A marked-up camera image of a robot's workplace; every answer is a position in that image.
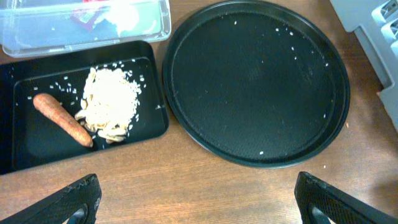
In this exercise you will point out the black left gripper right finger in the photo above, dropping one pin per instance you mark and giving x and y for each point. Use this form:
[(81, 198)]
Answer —
[(320, 202)]

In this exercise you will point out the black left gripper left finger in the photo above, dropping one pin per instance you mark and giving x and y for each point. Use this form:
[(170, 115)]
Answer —
[(76, 203)]

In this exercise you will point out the orange carrot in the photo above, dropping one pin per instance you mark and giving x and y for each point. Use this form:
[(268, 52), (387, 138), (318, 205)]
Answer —
[(53, 110)]

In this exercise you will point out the peanut shells and rice pile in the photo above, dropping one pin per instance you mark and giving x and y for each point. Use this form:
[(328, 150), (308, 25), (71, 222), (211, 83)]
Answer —
[(109, 104)]

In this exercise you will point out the red snack wrapper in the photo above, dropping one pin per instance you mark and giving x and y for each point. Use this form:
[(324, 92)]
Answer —
[(89, 14)]

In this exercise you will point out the white tissue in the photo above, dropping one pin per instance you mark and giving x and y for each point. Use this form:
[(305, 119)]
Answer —
[(128, 19)]

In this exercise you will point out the clear plastic waste bin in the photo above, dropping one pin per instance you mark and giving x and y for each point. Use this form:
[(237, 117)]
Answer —
[(34, 28)]

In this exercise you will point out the grey dishwasher rack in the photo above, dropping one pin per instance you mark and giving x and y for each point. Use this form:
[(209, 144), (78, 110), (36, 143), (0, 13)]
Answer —
[(374, 22)]

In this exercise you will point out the black rectangular tray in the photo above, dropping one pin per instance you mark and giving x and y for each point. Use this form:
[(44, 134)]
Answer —
[(29, 139)]

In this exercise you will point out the round black serving tray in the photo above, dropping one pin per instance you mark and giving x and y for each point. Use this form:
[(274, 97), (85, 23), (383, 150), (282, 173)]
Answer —
[(256, 83)]

